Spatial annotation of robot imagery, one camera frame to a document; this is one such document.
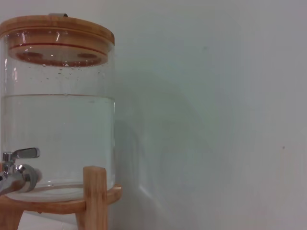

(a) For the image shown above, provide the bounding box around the chrome faucet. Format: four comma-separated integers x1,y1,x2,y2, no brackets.
0,147,42,195

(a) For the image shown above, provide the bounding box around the glass water dispenser jar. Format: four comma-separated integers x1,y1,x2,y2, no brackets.
0,23,116,202

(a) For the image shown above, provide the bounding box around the wooden dispenser stand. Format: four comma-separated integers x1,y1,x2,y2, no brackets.
0,165,122,230

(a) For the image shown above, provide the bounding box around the round bamboo jar lid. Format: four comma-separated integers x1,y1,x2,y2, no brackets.
0,15,115,68

